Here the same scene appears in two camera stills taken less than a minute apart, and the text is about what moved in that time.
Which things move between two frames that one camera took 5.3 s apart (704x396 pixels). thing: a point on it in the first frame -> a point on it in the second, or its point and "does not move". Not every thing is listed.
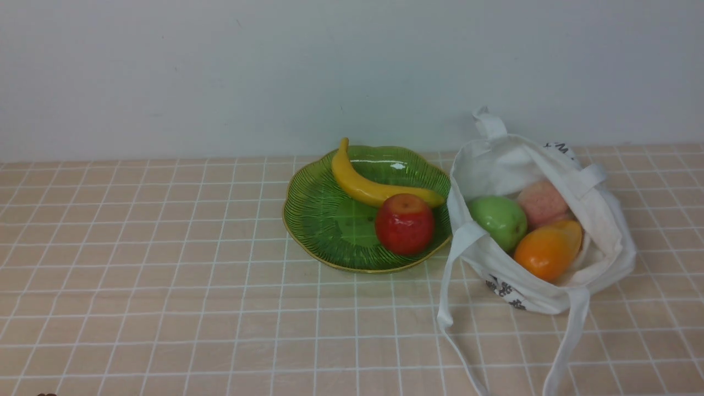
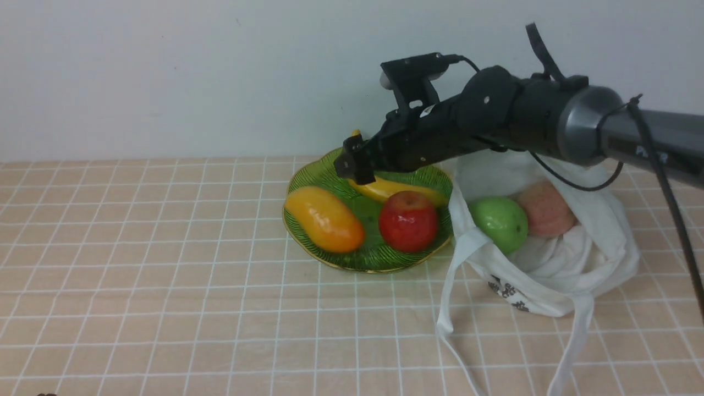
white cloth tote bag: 489,164 does not move
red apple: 404,224 does not move
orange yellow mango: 549,251 -> 328,224
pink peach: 543,203 does not move
